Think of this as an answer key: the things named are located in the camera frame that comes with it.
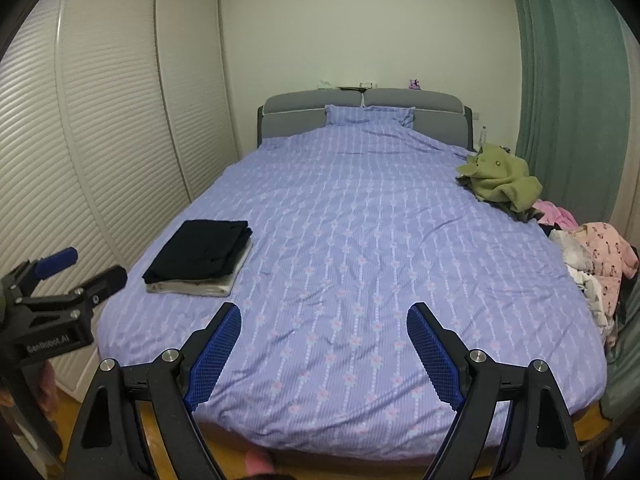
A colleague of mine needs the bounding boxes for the black pants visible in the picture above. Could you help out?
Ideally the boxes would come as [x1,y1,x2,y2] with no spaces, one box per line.
[142,219,253,285]

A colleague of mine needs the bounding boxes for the folded cream cloth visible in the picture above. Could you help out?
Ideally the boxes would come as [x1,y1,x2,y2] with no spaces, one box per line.
[145,240,253,298]

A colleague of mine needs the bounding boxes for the pink slipper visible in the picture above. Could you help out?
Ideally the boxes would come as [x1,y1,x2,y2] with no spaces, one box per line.
[245,448,276,477]

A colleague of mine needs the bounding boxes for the white louvered wardrobe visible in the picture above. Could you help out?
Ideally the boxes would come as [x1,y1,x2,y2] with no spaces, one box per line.
[0,0,241,401]

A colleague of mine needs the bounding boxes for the white grey garment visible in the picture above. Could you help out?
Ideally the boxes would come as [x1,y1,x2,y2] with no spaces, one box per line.
[549,230,614,344]

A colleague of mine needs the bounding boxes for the pink patterned jacket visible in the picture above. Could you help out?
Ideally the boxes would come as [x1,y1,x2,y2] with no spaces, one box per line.
[572,222,639,316]

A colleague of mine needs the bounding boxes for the pink garment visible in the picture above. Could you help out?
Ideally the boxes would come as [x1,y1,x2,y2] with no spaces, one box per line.
[534,200,579,231]

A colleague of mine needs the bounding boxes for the purple floral bed cover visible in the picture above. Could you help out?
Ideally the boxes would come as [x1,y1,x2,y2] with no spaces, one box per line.
[96,127,609,461]

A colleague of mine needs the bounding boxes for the beige curtain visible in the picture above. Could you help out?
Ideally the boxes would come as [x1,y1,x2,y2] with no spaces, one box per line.
[611,16,640,247]

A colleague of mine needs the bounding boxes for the olive green sweater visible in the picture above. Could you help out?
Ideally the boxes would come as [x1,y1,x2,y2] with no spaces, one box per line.
[457,143,542,222]

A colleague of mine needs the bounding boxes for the purple floral pillow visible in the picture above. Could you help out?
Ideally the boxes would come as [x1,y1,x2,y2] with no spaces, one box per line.
[324,104,416,129]

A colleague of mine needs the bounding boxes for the clear water bottle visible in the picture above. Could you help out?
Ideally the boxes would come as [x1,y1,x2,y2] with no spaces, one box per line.
[478,125,488,148]

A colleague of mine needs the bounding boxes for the green curtain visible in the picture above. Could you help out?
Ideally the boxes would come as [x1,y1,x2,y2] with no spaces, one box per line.
[515,0,630,222]

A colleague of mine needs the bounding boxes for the grey upholstered headboard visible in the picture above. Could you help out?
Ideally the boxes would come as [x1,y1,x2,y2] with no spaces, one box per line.
[256,88,474,151]

